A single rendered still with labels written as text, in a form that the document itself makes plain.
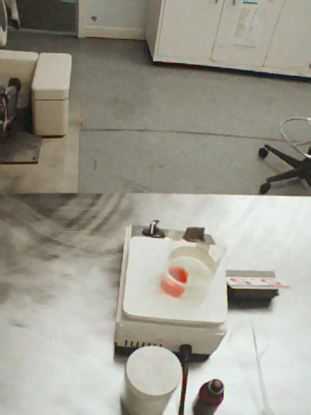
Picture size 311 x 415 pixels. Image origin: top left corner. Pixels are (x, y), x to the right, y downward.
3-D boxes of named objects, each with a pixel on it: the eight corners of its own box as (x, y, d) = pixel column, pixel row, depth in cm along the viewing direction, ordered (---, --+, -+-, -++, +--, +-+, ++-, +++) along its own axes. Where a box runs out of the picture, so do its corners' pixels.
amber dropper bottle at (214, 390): (214, 422, 45) (230, 399, 41) (189, 414, 46) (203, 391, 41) (217, 397, 48) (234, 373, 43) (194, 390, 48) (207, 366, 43)
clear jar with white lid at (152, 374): (180, 401, 47) (193, 374, 41) (140, 433, 44) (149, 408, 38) (149, 365, 50) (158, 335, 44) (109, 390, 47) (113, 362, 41)
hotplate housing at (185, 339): (125, 236, 65) (130, 196, 60) (210, 246, 66) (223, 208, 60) (110, 364, 49) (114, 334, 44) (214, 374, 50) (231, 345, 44)
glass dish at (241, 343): (257, 324, 56) (263, 316, 55) (271, 358, 52) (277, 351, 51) (222, 331, 55) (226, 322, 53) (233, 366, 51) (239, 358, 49)
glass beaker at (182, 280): (151, 268, 51) (161, 217, 45) (202, 262, 52) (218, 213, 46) (165, 316, 46) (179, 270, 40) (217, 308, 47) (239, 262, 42)
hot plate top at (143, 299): (129, 239, 54) (130, 233, 54) (222, 249, 55) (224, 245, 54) (120, 317, 45) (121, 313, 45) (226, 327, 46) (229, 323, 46)
